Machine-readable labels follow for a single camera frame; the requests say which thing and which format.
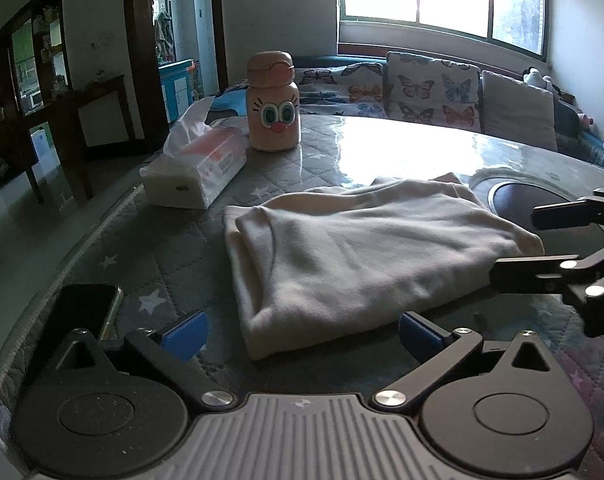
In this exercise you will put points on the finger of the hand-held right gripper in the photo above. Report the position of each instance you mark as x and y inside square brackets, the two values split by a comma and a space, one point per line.
[527, 274]
[572, 212]

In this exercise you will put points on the red white tissue pack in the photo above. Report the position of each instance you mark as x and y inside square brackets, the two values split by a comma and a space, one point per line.
[202, 170]

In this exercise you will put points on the round table turntable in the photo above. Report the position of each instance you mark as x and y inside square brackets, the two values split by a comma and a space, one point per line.
[512, 200]

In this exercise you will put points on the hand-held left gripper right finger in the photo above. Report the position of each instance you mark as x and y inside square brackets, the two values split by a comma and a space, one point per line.
[417, 337]

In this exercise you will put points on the blue cabinet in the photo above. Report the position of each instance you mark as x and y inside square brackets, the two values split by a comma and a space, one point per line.
[174, 90]

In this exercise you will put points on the dark wooden side table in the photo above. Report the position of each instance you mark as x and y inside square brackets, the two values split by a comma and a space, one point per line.
[67, 110]

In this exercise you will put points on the panda plush toy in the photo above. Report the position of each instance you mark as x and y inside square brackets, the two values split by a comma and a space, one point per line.
[537, 79]

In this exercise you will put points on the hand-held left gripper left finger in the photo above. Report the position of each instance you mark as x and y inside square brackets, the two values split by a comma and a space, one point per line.
[182, 335]

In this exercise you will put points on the blue cloth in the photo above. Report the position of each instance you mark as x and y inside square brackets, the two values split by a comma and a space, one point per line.
[227, 104]

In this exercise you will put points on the butterfly print cushion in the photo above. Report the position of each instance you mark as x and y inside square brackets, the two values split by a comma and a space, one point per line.
[432, 92]

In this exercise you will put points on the butterfly print sofa cover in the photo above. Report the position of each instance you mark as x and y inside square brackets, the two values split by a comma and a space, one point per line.
[342, 90]

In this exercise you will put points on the pink small toy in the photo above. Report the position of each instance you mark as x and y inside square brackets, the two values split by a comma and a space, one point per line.
[585, 121]

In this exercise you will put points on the dark blue sofa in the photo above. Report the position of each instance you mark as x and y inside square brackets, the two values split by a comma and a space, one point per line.
[569, 120]

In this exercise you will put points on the white sweatshirt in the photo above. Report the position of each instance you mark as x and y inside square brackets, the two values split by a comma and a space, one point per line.
[357, 260]

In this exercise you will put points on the pink cartoon face bottle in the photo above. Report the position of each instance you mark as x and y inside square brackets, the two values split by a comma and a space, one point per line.
[274, 110]

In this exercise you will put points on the black smartphone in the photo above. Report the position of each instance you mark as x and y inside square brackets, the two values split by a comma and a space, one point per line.
[77, 310]

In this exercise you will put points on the grey cushion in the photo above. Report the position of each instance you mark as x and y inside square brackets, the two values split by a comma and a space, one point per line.
[519, 110]

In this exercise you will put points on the dark wooden door frame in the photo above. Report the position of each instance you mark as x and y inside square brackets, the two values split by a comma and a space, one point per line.
[137, 50]

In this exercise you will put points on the dark wooden cabinet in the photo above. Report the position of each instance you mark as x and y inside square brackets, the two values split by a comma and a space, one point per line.
[2, 110]

